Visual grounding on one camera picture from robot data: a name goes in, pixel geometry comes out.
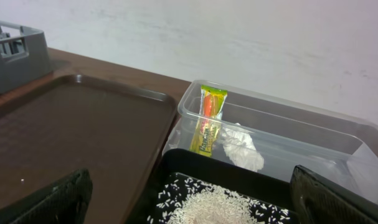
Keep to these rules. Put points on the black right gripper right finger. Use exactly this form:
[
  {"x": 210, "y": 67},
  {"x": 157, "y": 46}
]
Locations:
[{"x": 316, "y": 200}]

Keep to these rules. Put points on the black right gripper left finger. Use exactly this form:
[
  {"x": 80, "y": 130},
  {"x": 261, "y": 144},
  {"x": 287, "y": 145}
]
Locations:
[{"x": 64, "y": 201}]

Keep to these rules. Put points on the white tissue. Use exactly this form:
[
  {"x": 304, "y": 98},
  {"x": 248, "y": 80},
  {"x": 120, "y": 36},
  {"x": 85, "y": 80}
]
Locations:
[{"x": 239, "y": 148}]

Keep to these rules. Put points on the rice food waste pile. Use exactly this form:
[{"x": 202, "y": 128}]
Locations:
[{"x": 186, "y": 200}]

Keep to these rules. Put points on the yellow green snack wrapper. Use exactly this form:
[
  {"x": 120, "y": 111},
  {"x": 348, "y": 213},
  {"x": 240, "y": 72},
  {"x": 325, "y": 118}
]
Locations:
[{"x": 207, "y": 128}]

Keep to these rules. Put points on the clear plastic waste bin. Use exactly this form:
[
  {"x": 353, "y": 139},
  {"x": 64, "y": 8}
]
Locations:
[{"x": 341, "y": 148}]

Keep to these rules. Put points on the black waste tray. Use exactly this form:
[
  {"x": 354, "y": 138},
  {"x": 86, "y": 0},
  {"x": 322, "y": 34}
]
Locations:
[{"x": 181, "y": 173}]

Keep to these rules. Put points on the grey dishwasher rack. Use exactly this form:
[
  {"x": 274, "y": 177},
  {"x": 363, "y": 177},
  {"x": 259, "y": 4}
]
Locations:
[{"x": 24, "y": 55}]

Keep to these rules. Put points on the dark brown serving tray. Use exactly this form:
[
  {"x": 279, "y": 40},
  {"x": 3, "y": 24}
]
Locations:
[{"x": 114, "y": 130}]

